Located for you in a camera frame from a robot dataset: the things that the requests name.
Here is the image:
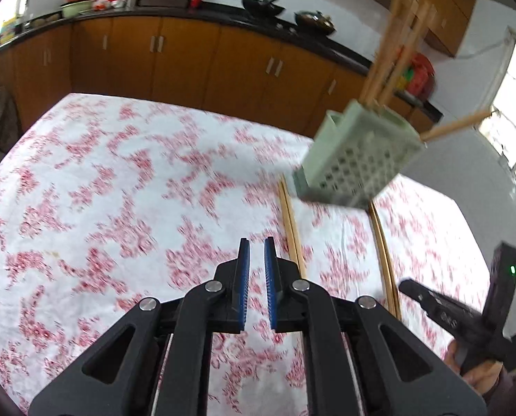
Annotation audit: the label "dark sack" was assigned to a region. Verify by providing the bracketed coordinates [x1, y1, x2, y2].
[0, 86, 23, 149]

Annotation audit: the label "black wok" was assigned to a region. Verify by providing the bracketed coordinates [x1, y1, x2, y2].
[241, 0, 286, 16]

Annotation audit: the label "green perforated chopstick holder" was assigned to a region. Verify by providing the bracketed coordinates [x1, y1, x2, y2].
[293, 99, 426, 210]

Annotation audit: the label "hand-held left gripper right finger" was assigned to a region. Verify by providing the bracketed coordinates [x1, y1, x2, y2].
[264, 236, 488, 416]

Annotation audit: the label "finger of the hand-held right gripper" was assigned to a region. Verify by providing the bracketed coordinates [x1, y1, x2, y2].
[398, 279, 438, 318]

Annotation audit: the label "wooden base cabinets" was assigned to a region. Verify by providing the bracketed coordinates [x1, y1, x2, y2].
[0, 12, 441, 140]

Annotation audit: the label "black gas stove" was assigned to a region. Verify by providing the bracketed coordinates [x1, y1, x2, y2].
[239, 12, 329, 36]

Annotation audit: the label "yellow detergent bottle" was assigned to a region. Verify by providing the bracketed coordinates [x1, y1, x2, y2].
[0, 17, 17, 44]

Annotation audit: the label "wall cable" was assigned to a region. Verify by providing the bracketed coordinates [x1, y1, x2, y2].
[456, 35, 515, 60]

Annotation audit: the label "person's right hand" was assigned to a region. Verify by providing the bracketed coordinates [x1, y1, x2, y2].
[445, 339, 503, 399]

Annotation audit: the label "pan with metal lid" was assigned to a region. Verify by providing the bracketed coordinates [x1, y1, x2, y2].
[294, 10, 336, 36]

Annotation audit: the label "red floral tablecloth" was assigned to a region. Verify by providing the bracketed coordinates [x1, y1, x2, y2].
[0, 92, 498, 416]

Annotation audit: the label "barred window with white frame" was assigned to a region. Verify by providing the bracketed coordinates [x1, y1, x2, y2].
[479, 30, 516, 211]

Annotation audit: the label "black kitchen countertop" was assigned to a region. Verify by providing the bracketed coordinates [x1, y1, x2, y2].
[0, 0, 443, 123]

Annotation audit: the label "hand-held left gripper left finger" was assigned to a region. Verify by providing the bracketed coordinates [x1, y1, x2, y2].
[28, 237, 252, 416]

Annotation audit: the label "green plastic basin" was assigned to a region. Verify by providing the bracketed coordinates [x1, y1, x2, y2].
[60, 1, 95, 19]

